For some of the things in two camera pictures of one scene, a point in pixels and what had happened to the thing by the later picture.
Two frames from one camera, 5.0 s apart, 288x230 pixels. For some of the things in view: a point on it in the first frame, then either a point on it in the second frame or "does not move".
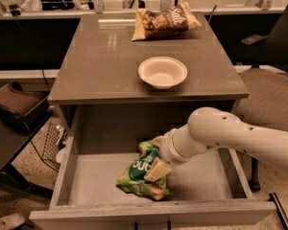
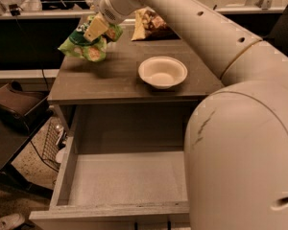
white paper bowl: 162,72 does not move
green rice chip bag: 133,178 → 95,51
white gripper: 168,150 → 109,8
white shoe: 8,222 does not move
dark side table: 9,138 does not move
